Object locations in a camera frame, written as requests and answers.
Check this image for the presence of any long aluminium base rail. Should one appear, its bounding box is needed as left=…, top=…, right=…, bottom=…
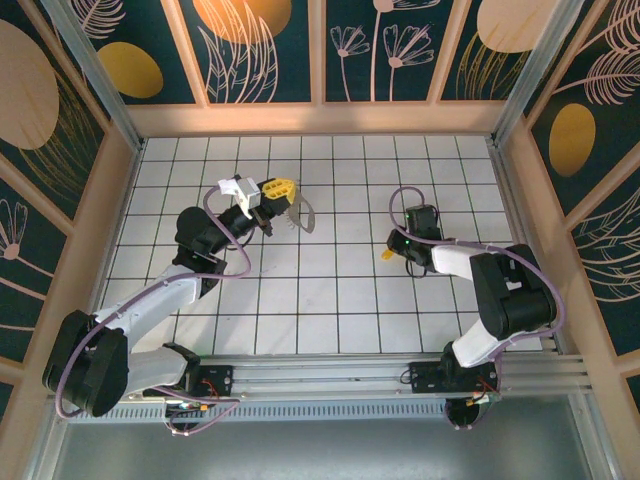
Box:
left=47, top=352, right=594, bottom=404

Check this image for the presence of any silver keyring bunch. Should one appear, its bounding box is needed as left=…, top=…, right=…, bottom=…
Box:
left=285, top=192, right=318, bottom=235

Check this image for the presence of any slotted grey cable duct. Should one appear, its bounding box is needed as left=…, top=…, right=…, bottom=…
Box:
left=62, top=403, right=454, bottom=425

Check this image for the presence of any large cream disc wall panel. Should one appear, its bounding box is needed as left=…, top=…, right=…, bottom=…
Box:
left=0, top=4, right=107, bottom=221

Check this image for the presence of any yellow oval feather wall panel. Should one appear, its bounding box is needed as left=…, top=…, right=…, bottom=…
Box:
left=529, top=0, right=640, bottom=216

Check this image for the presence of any aluminium side rail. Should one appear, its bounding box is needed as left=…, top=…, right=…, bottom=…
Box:
left=487, top=135, right=560, bottom=354

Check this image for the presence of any cream circle wall panel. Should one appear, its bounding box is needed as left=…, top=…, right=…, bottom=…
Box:
left=438, top=0, right=561, bottom=101

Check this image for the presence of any single flower wall panel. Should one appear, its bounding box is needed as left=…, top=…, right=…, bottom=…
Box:
left=0, top=174, right=69, bottom=364

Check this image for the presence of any leaf line wall panel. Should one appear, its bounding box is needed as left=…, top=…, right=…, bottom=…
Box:
left=569, top=187, right=640, bottom=357

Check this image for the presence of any flower drawing wall panel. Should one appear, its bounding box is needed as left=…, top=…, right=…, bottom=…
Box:
left=324, top=0, right=460, bottom=103

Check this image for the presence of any grey metal sheet tray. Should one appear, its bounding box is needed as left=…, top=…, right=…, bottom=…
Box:
left=29, top=394, right=621, bottom=480

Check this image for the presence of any aluminium frame post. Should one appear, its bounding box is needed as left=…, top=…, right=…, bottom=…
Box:
left=492, top=0, right=589, bottom=149
left=39, top=0, right=147, bottom=154

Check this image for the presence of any orange circle leaf wall panel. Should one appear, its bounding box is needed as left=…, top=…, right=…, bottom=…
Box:
left=177, top=0, right=312, bottom=105

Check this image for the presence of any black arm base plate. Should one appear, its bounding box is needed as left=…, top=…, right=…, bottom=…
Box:
left=187, top=363, right=236, bottom=400
left=408, top=360, right=501, bottom=396

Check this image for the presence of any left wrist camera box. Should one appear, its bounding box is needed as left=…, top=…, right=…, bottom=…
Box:
left=218, top=175, right=262, bottom=214

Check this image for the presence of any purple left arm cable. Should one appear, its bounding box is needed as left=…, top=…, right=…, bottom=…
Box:
left=53, top=182, right=254, bottom=437

